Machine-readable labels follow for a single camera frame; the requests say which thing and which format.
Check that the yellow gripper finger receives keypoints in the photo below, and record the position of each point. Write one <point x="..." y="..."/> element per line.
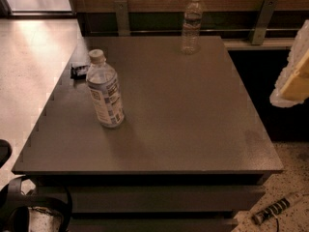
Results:
<point x="296" y="89"/>
<point x="302" y="67"/>

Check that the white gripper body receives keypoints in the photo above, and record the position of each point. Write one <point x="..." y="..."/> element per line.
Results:
<point x="296" y="81"/>

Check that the clear water bottle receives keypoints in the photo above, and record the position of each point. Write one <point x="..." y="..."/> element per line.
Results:
<point x="192" y="19"/>

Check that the blue label plastic bottle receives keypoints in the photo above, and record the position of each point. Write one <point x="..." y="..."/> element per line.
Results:
<point x="104" y="87"/>

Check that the white power strip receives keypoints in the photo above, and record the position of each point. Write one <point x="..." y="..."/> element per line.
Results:
<point x="278" y="207"/>

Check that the small black clip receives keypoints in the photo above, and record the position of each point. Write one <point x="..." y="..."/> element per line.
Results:
<point x="78" y="72"/>

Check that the dark grey drawer cabinet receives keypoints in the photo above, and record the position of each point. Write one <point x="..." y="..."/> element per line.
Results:
<point x="103" y="206"/>

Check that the black chair base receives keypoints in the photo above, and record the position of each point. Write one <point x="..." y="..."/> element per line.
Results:
<point x="21" y="212"/>

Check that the right metal wall bracket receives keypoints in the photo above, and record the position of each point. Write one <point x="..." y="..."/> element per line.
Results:
<point x="258" y="33"/>

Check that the metal wall bracket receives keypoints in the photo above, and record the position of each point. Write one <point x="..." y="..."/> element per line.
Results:
<point x="121" y="11"/>
<point x="258" y="33"/>

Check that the left metal wall bracket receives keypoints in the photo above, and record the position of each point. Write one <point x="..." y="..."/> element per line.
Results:
<point x="121" y="11"/>

